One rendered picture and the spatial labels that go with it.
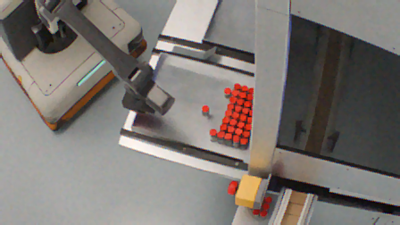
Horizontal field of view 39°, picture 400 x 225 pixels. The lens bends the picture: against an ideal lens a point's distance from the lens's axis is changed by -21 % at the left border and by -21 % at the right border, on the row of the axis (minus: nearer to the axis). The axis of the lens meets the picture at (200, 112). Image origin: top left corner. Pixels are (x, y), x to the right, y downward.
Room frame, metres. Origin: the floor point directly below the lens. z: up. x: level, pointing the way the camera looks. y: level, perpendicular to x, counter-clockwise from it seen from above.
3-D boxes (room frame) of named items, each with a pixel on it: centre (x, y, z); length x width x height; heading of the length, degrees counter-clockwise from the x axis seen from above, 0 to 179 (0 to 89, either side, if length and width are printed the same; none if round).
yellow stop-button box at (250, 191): (0.59, -0.12, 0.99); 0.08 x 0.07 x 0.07; 67
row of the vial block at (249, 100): (0.85, -0.12, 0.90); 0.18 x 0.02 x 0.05; 157
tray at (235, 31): (1.18, -0.23, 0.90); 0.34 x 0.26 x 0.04; 67
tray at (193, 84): (0.90, 0.00, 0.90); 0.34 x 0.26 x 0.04; 67
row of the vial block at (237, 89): (0.87, -0.08, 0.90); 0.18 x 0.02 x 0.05; 157
